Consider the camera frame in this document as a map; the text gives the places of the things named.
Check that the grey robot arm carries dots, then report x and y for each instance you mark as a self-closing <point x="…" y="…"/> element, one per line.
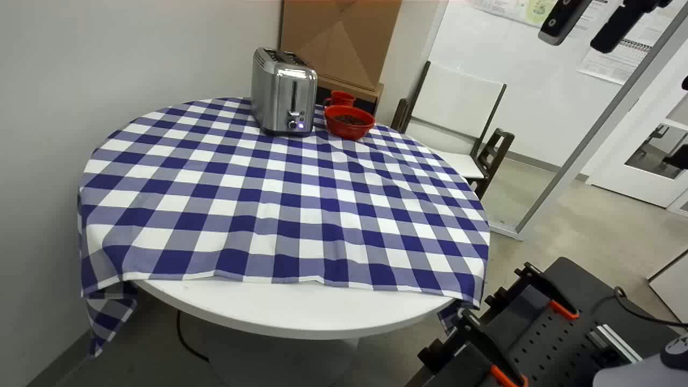
<point x="646" y="373"/>

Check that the black toaster lever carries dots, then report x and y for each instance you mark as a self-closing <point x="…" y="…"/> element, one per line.
<point x="295" y="114"/>

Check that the silver two-slot toaster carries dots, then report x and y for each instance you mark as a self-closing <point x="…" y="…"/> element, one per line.
<point x="279" y="87"/>

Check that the red bowl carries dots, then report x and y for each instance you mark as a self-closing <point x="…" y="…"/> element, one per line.
<point x="348" y="130"/>

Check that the brown coffee beans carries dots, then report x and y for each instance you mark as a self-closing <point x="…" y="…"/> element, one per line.
<point x="348" y="114"/>

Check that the blue white checkered tablecloth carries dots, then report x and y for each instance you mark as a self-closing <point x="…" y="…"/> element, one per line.
<point x="250" y="201"/>

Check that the small red cup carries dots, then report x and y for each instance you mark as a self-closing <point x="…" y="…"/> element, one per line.
<point x="343" y="97"/>

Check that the white round table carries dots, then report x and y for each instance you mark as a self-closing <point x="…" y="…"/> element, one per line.
<point x="287" y="311"/>

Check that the brown cardboard box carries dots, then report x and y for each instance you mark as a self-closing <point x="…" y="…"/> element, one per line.
<point x="345" y="35"/>

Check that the black clamp orange tip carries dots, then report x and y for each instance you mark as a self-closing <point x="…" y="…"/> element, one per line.
<point x="481" y="350"/>
<point x="544" y="289"/>

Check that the black flat mounted device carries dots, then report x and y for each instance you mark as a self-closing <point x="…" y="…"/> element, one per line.
<point x="561" y="19"/>

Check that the white door with window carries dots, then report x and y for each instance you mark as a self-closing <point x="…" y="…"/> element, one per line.
<point x="630" y="178"/>

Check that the dark frame white chair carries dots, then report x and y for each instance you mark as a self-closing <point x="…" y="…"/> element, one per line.
<point x="459" y="99"/>

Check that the white paper wall notice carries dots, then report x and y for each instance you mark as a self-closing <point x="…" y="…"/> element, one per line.
<point x="517" y="8"/>

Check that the grey aluminium post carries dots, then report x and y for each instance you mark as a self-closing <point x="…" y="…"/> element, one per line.
<point x="594" y="143"/>

